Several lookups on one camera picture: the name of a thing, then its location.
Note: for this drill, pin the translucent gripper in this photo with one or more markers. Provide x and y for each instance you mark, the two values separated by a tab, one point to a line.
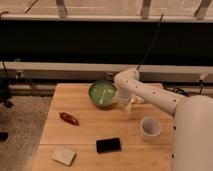
123	103

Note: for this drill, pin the green ceramic bowl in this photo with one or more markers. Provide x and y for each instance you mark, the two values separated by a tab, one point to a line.
102	93

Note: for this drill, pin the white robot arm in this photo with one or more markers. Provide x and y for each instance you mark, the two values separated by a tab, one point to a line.
192	144

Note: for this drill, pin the white paper cup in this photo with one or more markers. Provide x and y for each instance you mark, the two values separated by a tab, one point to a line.
149	128

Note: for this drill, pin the black smartphone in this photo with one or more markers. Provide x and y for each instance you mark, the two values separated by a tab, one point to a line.
108	145

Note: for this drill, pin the red chili pepper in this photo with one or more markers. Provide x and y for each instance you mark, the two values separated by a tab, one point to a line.
69	118

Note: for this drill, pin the beige sponge block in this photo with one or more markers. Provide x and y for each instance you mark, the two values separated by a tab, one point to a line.
63	155

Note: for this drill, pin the black chair base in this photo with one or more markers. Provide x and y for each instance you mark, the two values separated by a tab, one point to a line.
5	96

